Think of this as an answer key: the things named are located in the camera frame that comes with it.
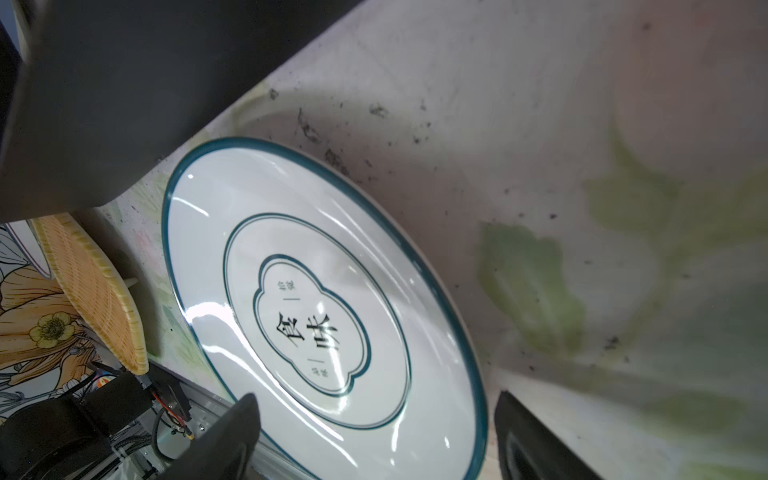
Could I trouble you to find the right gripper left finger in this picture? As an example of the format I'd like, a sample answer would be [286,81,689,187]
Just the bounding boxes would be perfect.
[156,392,261,479]

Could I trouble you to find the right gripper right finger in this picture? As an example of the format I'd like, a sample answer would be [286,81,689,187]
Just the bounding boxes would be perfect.
[494,391,600,480]

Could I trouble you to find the yellow woven square plate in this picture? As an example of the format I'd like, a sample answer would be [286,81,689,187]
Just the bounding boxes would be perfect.
[31,213,149,375]

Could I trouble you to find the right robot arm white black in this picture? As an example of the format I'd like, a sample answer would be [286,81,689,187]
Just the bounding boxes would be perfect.
[1,1,594,479]

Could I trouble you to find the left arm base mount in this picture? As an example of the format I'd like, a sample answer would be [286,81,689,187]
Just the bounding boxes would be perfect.
[1,365,195,479]

